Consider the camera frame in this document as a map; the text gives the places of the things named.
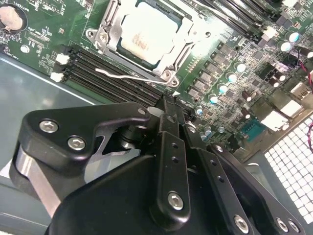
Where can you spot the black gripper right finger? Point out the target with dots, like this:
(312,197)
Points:
(215,171)

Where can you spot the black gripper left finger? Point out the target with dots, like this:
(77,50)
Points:
(61,134)

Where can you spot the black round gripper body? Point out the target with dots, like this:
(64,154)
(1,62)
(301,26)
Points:
(110,208)

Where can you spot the metal socket cover frame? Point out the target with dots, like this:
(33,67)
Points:
(114,27)

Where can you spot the silver green CPU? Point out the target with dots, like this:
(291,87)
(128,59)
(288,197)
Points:
(151,31)

